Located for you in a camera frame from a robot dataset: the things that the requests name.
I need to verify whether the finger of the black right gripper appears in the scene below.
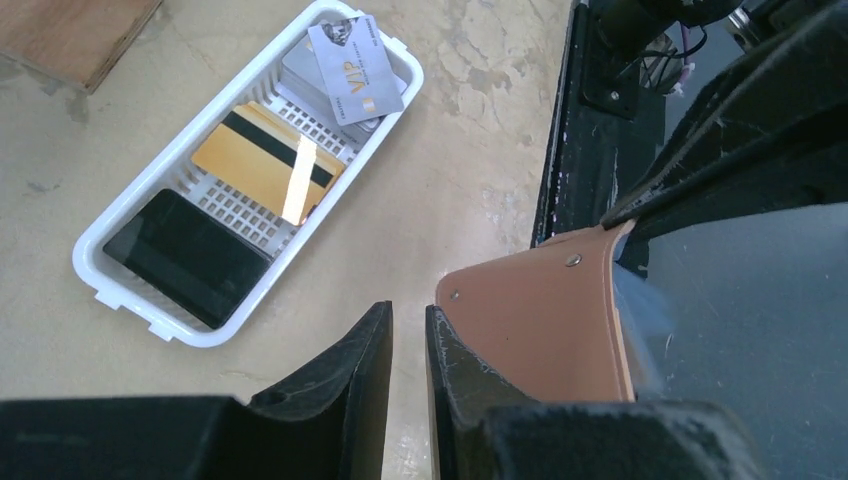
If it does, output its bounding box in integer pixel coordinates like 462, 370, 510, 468
601, 1, 847, 229
630, 158, 847, 241

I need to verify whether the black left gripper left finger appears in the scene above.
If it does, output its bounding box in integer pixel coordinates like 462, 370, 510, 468
1, 301, 393, 479

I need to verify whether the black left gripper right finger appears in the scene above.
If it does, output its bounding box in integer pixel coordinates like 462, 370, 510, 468
425, 305, 768, 479

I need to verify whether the tan leather card holder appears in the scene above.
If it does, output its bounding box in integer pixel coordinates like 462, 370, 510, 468
435, 220, 671, 403

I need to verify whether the gold magnetic stripe card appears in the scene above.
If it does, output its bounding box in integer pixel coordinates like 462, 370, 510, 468
191, 101, 346, 226

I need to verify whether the silver VIP card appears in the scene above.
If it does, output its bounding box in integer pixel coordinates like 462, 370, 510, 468
308, 15, 404, 126

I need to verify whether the plywood board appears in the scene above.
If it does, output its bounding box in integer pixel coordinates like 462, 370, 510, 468
1, 0, 161, 94

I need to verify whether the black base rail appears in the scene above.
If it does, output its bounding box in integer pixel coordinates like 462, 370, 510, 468
531, 1, 666, 246

